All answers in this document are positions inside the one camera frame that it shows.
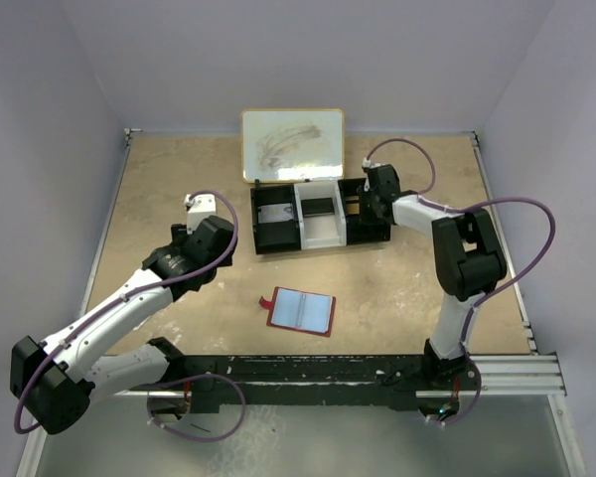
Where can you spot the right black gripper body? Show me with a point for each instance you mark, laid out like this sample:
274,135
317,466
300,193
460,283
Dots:
368,212

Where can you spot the black white three-bin organizer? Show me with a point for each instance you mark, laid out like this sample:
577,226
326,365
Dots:
335,230

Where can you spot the red card holder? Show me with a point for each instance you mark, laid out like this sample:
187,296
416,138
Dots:
300,311

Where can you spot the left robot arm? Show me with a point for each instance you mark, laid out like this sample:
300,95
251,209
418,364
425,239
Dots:
57,379

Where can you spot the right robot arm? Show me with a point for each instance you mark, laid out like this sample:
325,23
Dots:
468,258

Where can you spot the silver credit card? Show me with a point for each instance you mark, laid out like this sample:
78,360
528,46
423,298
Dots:
275,213

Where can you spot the small whiteboard with stand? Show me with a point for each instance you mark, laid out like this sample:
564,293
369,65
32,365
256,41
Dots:
287,145

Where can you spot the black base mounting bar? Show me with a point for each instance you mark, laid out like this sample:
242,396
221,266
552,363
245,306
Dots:
391,381

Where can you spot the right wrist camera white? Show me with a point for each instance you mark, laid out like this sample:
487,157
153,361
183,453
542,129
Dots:
368,164

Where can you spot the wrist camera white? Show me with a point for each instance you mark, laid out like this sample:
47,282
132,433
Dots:
198,207
368,164

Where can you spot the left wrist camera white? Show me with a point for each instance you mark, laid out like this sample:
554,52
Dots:
198,207

